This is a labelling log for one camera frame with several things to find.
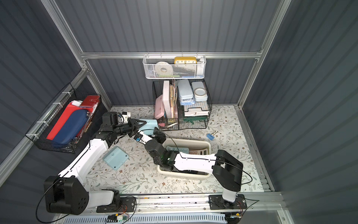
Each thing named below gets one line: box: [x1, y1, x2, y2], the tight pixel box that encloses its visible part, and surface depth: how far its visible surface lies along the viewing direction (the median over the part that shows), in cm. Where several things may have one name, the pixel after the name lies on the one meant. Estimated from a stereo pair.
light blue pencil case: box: [177, 79, 196, 106], surface depth 96 cm
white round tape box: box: [191, 81, 208, 102], surface depth 99 cm
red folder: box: [46, 103, 90, 141], surface depth 74 cm
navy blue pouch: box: [52, 109, 89, 148], surface depth 70 cm
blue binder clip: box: [206, 130, 219, 141], surface depth 104 cm
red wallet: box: [79, 95, 101, 108], surface depth 81 cm
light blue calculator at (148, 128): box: [138, 119, 159, 136], surface depth 81 cm
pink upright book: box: [162, 80, 172, 119], surface depth 96 cm
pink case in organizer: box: [154, 94, 165, 120], surface depth 104 cm
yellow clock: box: [174, 56, 198, 64], surface depth 90 cm
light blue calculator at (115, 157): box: [102, 146, 130, 171], surface depth 90 cm
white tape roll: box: [154, 61, 174, 76], surface depth 86 cm
